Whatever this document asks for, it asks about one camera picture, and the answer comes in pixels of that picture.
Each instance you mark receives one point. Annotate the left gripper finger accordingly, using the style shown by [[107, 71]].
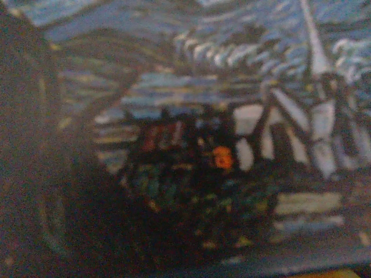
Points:
[[349, 274]]

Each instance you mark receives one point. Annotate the starry night tin box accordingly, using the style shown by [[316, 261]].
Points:
[[185, 116]]

